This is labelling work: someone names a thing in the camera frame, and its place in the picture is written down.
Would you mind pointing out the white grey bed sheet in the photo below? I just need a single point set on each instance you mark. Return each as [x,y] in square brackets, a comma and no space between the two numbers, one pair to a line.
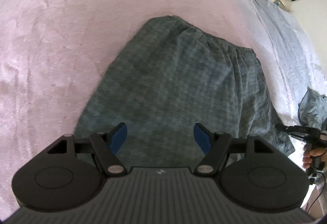
[288,45]

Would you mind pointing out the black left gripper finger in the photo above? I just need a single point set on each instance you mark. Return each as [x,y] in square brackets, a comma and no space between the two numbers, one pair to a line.
[250,171]
[70,171]
[282,128]

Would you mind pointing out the person's right hand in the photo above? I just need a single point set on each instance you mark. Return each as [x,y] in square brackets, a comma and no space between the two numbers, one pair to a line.
[309,154]

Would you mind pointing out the pink bed blanket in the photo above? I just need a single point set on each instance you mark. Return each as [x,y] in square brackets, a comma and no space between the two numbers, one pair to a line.
[54,52]

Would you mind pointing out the crumpled grey cloth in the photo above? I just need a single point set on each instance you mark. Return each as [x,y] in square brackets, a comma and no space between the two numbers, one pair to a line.
[312,110]

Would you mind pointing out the dark green plaid garment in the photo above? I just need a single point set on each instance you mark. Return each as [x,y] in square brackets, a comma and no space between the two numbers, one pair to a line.
[134,90]

